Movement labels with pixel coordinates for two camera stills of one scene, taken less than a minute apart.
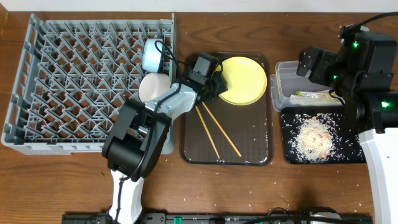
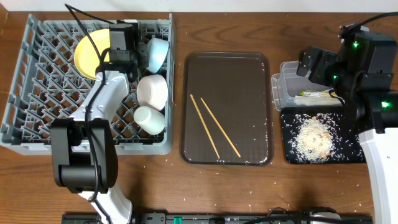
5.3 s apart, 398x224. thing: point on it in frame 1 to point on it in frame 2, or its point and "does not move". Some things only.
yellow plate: [246, 79] to [86, 56]
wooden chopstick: [222, 130] does not move
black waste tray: [320, 135] does not move
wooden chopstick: [207, 130] does not move
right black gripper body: [326, 71] does not move
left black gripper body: [216, 86] to [140, 58]
